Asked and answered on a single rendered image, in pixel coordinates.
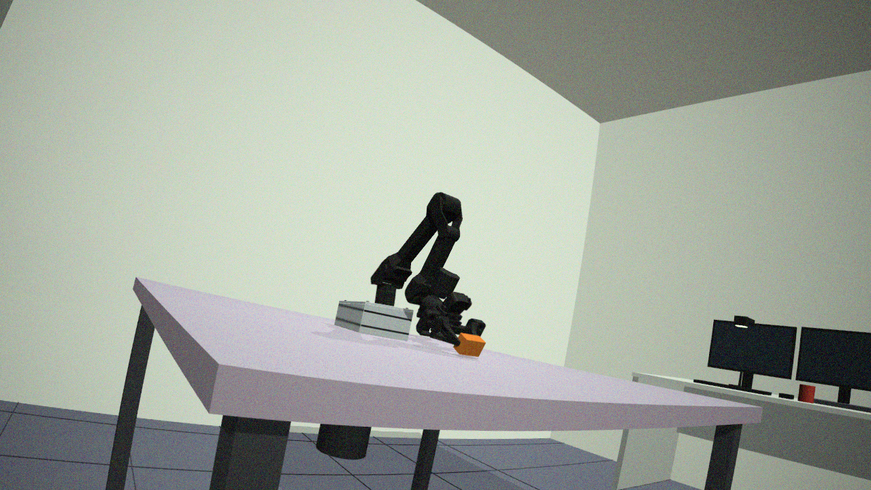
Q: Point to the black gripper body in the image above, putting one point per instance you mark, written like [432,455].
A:
[429,317]

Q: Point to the orange block with dark square marking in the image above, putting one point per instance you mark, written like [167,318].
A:
[470,345]

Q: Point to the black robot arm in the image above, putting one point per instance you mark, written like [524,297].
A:
[433,282]

